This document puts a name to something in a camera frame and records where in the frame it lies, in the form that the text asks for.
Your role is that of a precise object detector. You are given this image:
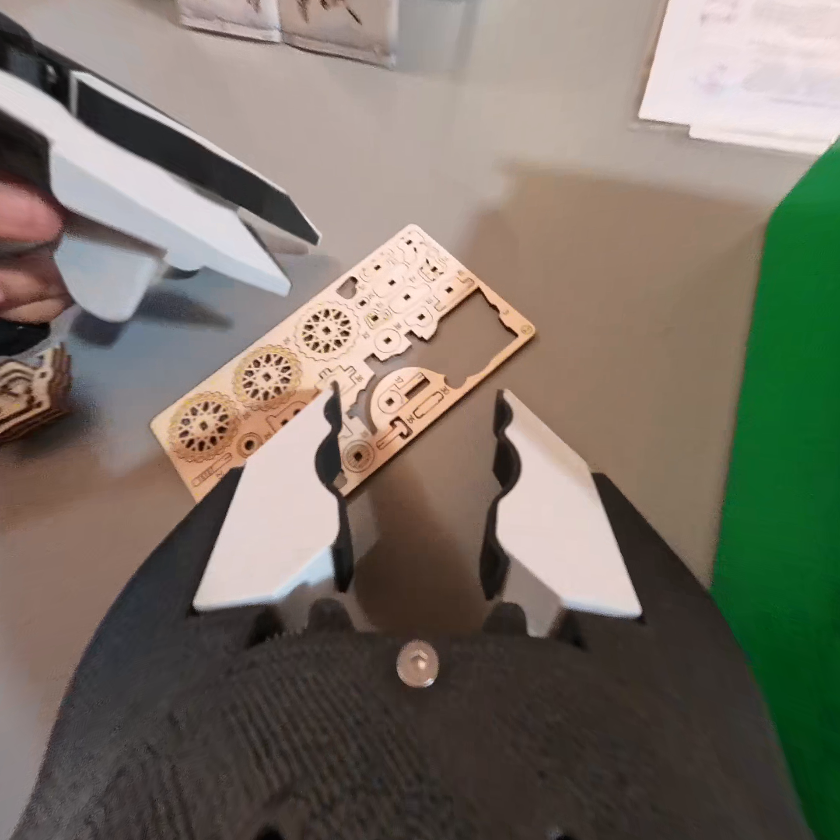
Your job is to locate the green plastic bin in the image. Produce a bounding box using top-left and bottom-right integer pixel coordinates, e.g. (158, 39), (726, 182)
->
(709, 134), (840, 840)

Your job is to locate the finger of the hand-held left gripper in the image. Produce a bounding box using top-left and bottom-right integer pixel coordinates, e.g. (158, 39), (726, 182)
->
(69, 69), (322, 247)
(0, 69), (294, 298)

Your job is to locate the grey desk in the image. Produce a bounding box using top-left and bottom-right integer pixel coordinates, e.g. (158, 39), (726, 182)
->
(0, 0), (840, 690)

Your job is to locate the white paper sheet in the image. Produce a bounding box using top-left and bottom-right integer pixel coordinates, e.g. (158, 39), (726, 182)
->
(638, 0), (840, 155)

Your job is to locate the layered wooden model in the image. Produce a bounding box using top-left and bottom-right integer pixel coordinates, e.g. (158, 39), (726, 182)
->
(0, 341), (73, 444)

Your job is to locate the person's left hand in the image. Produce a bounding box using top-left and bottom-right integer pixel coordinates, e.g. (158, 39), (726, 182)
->
(0, 180), (74, 322)

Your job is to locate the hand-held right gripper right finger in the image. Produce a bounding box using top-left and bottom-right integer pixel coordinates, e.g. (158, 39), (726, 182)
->
(478, 388), (643, 637)

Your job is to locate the model instruction sheet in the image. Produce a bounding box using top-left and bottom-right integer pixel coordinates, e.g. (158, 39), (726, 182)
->
(177, 0), (398, 70)

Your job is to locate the wooden gear parts sheet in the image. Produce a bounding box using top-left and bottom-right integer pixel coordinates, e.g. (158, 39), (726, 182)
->
(150, 223), (536, 503)

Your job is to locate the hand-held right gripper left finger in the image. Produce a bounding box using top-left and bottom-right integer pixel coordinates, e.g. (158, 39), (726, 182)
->
(192, 381), (358, 614)

